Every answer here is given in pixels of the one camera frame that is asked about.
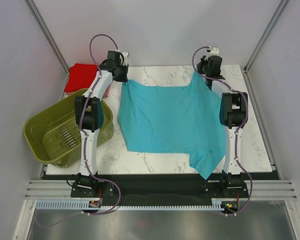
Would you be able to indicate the right aluminium frame post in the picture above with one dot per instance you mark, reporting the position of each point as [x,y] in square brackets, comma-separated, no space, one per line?
[266,33]

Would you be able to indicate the left aluminium frame post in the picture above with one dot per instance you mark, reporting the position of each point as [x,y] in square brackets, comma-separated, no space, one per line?
[47,34]

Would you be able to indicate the teal t shirt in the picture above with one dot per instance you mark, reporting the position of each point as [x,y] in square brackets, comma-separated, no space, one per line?
[174,120]

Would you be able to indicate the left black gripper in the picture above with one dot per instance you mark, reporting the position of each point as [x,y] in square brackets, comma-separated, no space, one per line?
[124,67]

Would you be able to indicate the aluminium frame post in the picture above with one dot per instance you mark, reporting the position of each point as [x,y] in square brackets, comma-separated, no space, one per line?
[47,34]
[266,33]

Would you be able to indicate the olive green plastic basket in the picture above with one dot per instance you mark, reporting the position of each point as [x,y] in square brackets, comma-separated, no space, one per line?
[53,134]

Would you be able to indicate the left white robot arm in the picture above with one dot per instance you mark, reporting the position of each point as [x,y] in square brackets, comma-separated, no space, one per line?
[89,117]

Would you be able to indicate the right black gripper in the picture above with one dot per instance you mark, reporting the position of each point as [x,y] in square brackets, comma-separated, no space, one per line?
[203,61]

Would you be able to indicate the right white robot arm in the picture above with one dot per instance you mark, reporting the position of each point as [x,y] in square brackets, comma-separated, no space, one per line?
[233,116]

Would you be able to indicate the white slotted cable duct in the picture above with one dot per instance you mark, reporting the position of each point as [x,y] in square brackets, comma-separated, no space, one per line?
[89,205]

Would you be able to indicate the aluminium rail profile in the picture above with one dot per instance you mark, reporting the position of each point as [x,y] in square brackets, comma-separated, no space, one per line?
[48,190]

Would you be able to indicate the folded red t shirt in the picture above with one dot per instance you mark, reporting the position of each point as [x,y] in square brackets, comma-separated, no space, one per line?
[81,76]

